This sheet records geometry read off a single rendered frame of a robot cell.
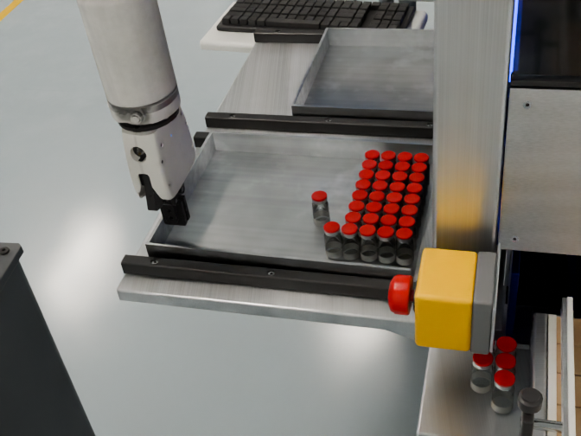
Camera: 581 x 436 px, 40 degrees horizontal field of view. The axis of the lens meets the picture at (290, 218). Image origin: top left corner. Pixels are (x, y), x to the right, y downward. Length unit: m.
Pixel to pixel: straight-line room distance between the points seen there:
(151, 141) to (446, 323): 0.40
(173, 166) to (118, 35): 0.19
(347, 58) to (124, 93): 0.60
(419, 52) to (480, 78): 0.73
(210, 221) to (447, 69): 0.50
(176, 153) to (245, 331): 1.21
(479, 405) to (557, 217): 0.21
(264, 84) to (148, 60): 0.51
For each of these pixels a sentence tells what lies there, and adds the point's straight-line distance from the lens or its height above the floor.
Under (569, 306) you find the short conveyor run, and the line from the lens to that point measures 0.86.
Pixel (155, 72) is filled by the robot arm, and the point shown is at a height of 1.15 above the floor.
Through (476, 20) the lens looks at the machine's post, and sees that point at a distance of 0.70.
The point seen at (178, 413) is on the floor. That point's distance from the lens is 2.03.
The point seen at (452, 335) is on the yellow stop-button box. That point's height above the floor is 0.98.
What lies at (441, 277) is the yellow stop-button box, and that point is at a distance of 0.78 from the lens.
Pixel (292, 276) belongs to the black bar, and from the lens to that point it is 0.98.
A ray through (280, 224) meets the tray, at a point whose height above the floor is 0.88.
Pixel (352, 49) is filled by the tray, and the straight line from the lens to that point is 1.47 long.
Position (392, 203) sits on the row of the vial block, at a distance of 1.03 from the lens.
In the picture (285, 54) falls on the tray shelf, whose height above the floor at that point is 0.88.
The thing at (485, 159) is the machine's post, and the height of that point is 1.13.
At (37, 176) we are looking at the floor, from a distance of 2.94.
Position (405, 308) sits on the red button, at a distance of 0.80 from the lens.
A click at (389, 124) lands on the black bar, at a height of 0.90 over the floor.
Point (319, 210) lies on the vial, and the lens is 1.06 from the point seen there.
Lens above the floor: 1.58
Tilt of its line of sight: 39 degrees down
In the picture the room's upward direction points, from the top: 8 degrees counter-clockwise
